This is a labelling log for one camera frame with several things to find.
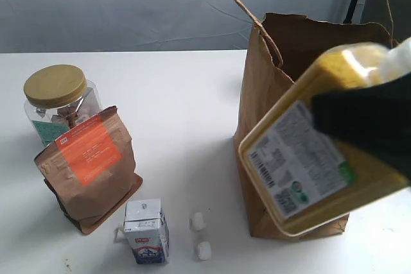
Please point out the large brown paper bag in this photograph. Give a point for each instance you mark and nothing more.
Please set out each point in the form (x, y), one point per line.
(281, 48)

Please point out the clear jar gold lid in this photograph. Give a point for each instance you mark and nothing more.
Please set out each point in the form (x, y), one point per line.
(58, 98)

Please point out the yellow millet plastic bottle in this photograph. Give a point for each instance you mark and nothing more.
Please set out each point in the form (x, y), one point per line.
(307, 178)

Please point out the kraft pouch orange label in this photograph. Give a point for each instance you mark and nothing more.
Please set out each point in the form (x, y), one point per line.
(91, 170)

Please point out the small white milk carton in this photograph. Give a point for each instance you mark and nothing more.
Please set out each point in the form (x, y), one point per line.
(146, 231)

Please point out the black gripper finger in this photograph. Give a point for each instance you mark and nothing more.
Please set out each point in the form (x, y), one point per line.
(374, 119)

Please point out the grey backdrop cloth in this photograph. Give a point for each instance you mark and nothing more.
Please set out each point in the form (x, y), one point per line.
(142, 25)

